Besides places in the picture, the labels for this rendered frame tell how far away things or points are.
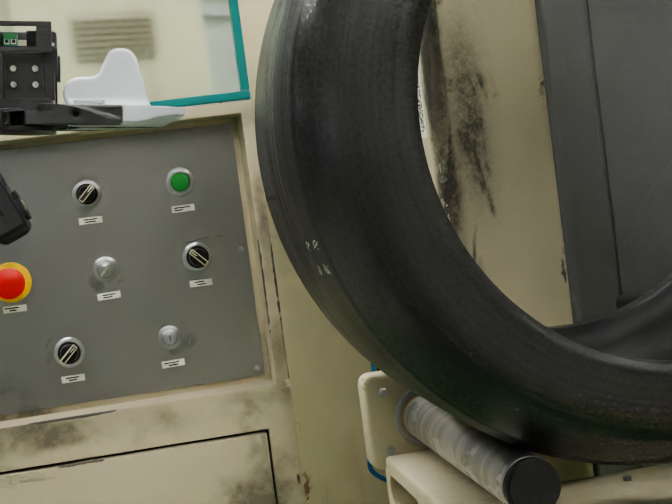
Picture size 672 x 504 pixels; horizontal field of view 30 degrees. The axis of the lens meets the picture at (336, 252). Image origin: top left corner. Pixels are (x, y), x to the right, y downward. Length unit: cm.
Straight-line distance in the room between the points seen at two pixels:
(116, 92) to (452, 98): 45
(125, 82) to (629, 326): 55
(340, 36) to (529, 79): 47
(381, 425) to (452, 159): 28
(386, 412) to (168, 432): 43
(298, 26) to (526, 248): 49
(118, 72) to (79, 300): 72
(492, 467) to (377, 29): 35
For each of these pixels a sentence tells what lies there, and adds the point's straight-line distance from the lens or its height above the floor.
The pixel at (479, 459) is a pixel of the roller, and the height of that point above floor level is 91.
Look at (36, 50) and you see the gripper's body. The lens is 97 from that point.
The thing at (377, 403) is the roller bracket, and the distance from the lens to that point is 128.
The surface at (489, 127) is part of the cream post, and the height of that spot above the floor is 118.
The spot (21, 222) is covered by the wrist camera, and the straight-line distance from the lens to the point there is 98.
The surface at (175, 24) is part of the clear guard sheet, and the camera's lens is 165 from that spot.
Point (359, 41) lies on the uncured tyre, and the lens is 90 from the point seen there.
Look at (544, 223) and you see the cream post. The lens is 134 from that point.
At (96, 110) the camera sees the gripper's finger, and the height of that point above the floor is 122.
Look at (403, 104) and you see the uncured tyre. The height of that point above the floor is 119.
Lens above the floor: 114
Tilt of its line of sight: 3 degrees down
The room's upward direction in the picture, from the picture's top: 7 degrees counter-clockwise
